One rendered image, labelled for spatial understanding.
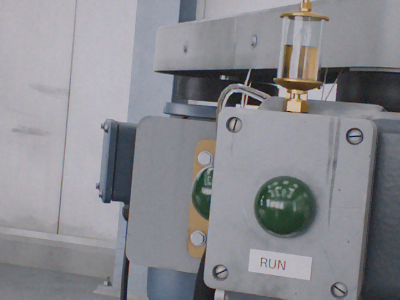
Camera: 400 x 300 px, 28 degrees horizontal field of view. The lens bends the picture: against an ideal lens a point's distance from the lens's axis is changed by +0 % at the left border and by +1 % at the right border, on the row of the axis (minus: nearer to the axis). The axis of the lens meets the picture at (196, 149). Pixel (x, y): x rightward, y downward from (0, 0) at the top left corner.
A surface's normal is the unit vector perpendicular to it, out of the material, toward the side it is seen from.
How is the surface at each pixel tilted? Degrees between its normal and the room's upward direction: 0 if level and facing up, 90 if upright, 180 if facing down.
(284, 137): 90
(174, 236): 90
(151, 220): 90
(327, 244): 90
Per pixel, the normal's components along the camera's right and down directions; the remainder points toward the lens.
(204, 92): -0.48, 0.00
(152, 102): -0.27, 0.03
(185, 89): -0.82, -0.04
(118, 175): 0.18, 0.07
